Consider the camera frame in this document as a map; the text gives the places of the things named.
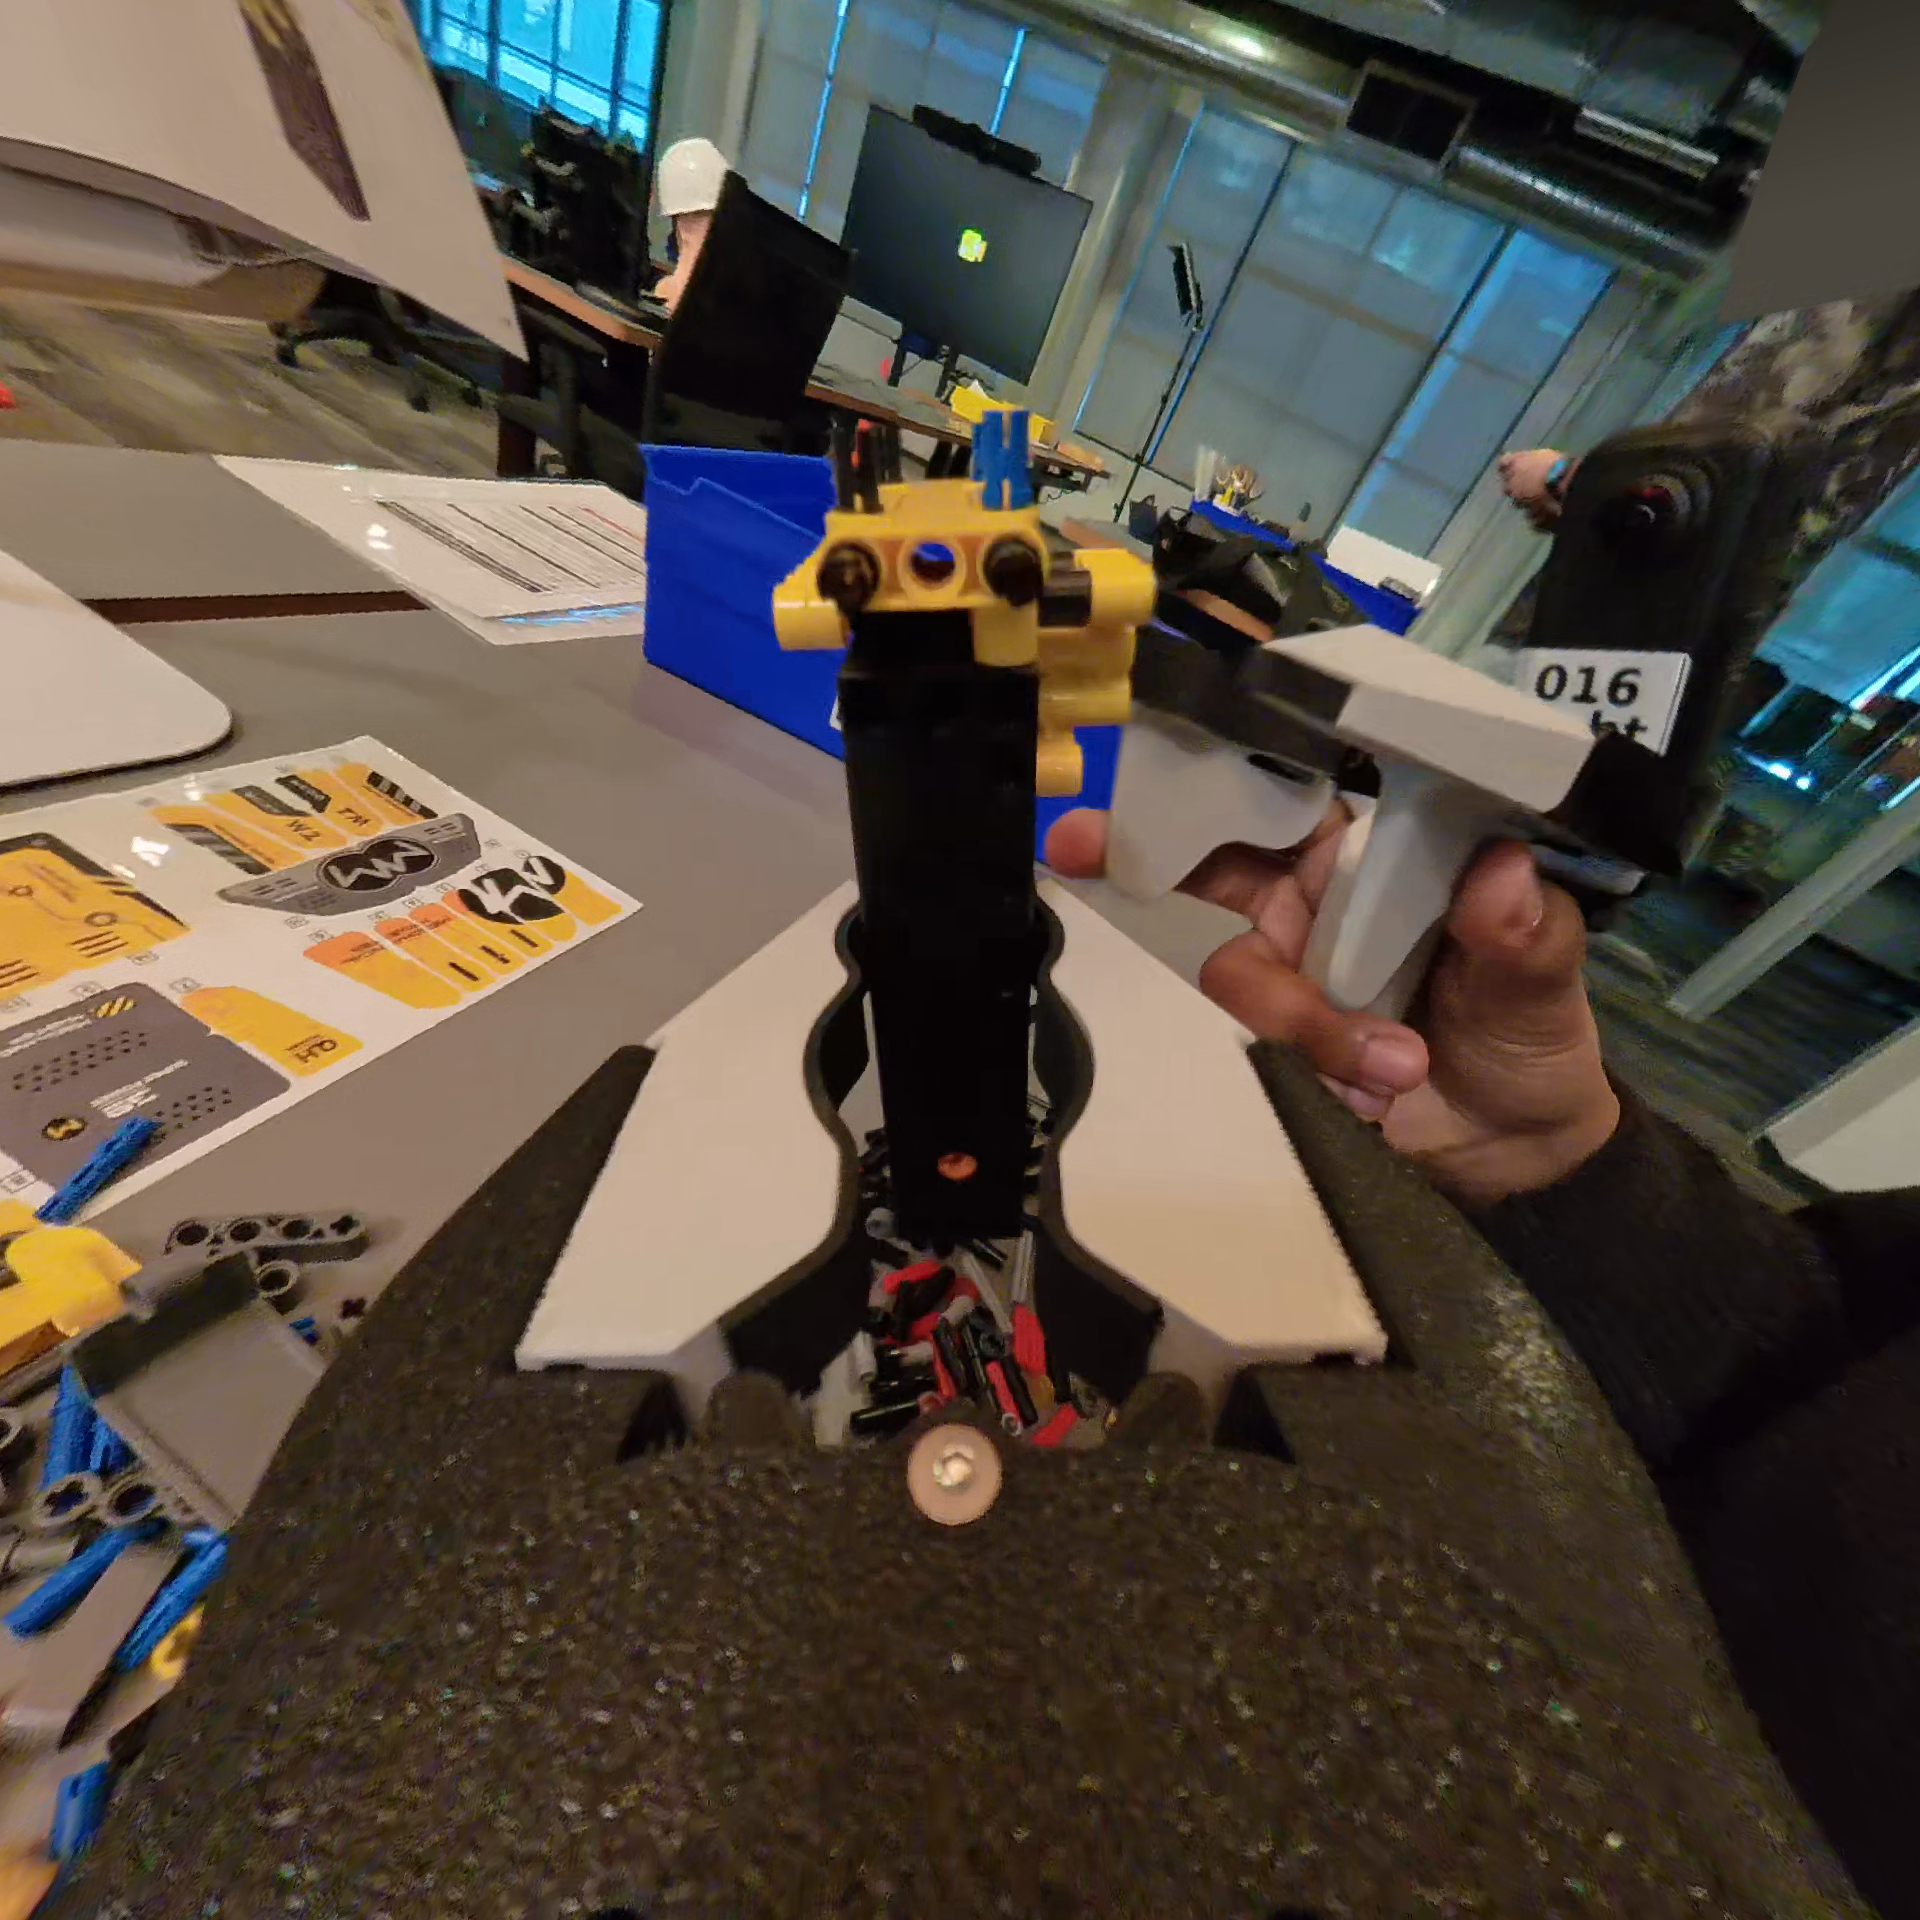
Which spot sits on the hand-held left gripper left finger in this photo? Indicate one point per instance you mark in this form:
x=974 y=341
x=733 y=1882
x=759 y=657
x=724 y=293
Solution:
x=675 y=1201

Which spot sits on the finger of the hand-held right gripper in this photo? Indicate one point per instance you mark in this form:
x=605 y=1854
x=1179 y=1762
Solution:
x=1441 y=720

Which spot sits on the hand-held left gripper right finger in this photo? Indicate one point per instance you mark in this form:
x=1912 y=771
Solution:
x=1214 y=1201

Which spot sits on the black and yellow brick assembly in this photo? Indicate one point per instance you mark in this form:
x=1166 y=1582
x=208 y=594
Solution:
x=939 y=900

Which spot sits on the pile of brick parts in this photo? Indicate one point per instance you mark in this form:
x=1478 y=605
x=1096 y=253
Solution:
x=150 y=1349

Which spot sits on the person's right hand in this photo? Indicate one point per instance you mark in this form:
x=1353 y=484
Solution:
x=1500 y=1049

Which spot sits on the yellow and grey sticker sheet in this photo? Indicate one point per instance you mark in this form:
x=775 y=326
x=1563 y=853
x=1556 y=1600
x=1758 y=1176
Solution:
x=301 y=900

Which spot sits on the yellow box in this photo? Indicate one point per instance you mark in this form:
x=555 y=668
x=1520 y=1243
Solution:
x=974 y=405

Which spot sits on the blue storage bin white tag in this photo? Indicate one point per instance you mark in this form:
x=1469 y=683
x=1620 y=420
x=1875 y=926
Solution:
x=720 y=570

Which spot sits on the laminated paper sheet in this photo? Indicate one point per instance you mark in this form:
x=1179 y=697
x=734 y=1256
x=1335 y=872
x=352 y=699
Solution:
x=495 y=540

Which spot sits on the black monitor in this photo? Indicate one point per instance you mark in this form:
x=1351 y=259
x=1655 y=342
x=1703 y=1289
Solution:
x=961 y=224

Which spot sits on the white book stand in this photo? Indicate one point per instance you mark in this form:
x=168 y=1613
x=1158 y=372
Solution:
x=89 y=691

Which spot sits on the open instruction booklet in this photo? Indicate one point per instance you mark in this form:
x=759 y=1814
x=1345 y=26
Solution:
x=301 y=118

